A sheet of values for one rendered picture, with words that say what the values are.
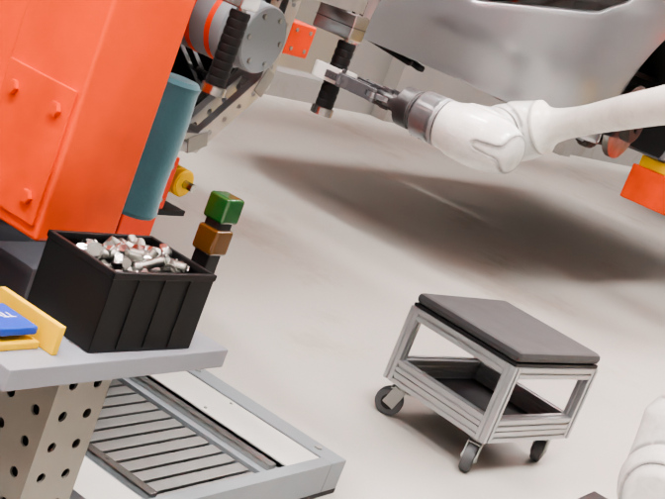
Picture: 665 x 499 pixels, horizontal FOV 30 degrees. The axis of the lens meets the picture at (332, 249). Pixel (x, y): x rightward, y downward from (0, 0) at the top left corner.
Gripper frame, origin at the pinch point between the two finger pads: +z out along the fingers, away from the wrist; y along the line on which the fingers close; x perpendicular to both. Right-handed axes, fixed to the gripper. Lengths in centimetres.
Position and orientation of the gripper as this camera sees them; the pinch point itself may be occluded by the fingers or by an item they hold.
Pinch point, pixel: (333, 73)
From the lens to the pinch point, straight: 239.4
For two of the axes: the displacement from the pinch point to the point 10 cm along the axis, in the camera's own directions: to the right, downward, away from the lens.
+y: 5.3, 0.1, 8.5
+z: -7.7, -4.1, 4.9
